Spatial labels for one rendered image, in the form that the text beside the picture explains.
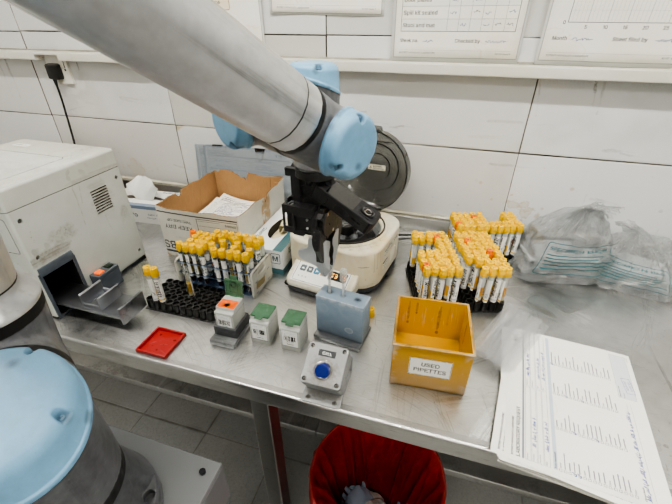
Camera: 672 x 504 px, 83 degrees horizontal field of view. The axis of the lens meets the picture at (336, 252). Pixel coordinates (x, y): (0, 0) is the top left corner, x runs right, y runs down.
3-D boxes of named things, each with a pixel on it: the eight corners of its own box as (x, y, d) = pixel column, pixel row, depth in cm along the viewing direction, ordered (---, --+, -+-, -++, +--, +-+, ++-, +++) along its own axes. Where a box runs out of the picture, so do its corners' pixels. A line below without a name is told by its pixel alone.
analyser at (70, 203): (-34, 296, 89) (-114, 174, 73) (67, 240, 112) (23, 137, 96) (69, 322, 82) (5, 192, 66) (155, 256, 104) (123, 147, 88)
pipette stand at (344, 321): (313, 337, 78) (311, 299, 73) (328, 316, 83) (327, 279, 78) (358, 352, 74) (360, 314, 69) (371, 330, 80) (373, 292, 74)
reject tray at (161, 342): (135, 352, 74) (134, 349, 74) (159, 328, 80) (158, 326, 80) (165, 359, 73) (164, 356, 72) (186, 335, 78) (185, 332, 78)
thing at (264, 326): (251, 341, 77) (247, 316, 73) (262, 326, 81) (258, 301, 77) (269, 346, 76) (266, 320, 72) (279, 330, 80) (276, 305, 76)
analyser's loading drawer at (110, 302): (48, 306, 83) (38, 287, 80) (73, 288, 88) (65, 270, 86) (125, 325, 78) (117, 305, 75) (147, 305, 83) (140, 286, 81)
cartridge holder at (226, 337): (210, 344, 76) (207, 331, 74) (233, 315, 83) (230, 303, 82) (234, 350, 75) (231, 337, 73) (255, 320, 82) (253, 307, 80)
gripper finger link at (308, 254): (303, 269, 74) (302, 227, 69) (331, 277, 72) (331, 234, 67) (295, 277, 72) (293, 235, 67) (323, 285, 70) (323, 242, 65)
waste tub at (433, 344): (387, 383, 68) (392, 343, 63) (393, 332, 79) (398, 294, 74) (465, 397, 66) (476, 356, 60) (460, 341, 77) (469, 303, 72)
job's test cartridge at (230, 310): (218, 332, 77) (212, 309, 74) (230, 317, 81) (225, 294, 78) (235, 336, 76) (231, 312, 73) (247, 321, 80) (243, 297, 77)
